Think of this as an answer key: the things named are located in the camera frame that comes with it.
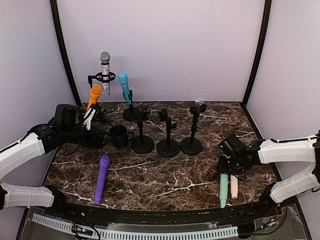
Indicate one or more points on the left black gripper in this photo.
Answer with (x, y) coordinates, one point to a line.
(99, 143)

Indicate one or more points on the teal blue microphone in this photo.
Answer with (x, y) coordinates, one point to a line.
(124, 82)

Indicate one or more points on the black round-base stand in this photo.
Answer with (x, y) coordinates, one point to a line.
(142, 144)
(191, 145)
(167, 147)
(131, 113)

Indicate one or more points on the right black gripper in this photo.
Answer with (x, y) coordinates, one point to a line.
(222, 167)

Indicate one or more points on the purple microphone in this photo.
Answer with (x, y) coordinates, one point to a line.
(104, 164)

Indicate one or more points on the dark blue mug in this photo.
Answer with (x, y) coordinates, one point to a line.
(120, 136)

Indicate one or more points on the right black corner post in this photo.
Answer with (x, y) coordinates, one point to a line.
(258, 52)

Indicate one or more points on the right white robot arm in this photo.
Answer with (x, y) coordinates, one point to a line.
(238, 158)

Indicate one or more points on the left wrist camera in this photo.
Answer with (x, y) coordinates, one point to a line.
(94, 114)

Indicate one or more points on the mint green microphone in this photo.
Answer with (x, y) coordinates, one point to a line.
(223, 190)

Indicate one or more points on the orange microphone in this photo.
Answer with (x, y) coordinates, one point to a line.
(95, 94)

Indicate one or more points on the pale pink microphone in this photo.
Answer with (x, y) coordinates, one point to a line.
(234, 188)

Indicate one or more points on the black tripod shock-mount stand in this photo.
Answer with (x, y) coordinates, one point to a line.
(98, 77)

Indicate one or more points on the white slotted cable duct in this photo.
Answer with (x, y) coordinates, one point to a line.
(117, 231)

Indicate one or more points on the black round-base stand, teal mic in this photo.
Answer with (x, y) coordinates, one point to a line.
(131, 113)

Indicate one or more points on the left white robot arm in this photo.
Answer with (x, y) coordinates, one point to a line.
(68, 126)

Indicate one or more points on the left black corner post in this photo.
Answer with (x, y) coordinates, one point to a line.
(63, 51)

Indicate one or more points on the black corner post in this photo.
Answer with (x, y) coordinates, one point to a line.
(63, 51)
(258, 52)

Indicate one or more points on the silver glitter microphone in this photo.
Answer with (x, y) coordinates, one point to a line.
(105, 71)

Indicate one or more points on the black front rail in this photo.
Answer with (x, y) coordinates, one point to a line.
(239, 214)

